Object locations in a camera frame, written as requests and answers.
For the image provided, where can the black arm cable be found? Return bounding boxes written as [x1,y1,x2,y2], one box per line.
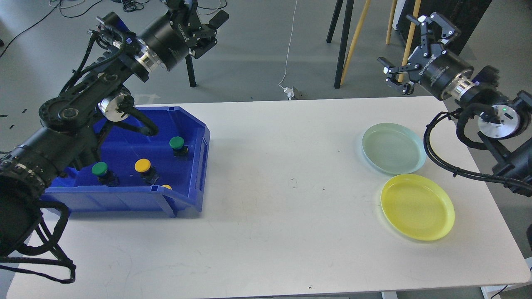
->
[423,109,532,185]
[0,201,77,284]

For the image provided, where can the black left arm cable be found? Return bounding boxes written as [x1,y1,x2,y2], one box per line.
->
[0,201,77,284]

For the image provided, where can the light green plastic plate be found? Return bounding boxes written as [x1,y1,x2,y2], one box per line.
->
[361,123,427,176]

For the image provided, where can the black stand legs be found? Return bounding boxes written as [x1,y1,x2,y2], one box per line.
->
[325,0,354,89]

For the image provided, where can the black floor cables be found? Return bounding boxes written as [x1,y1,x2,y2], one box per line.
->
[0,0,228,56]

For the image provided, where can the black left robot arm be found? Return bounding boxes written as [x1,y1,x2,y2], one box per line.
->
[1,0,229,257]

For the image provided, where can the wooden easel legs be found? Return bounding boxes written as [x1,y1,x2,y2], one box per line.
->
[340,0,422,85]

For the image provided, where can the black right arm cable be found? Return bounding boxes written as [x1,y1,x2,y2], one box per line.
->
[423,109,532,185]

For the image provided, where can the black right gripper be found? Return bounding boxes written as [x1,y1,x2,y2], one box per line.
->
[377,12,474,100]

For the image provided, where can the green push button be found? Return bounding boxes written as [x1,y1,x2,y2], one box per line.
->
[91,162,120,187]
[169,136,189,157]

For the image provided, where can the yellow plastic plate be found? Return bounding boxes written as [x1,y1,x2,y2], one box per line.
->
[380,174,456,242]

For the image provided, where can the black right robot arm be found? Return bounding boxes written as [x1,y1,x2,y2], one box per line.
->
[378,12,532,197]

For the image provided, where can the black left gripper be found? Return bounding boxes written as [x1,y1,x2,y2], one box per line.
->
[138,8,229,72]

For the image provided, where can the black tripod legs left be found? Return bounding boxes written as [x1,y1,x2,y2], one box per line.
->
[185,54,197,88]

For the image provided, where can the blue plastic storage bin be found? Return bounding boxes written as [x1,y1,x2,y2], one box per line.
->
[41,107,210,217]

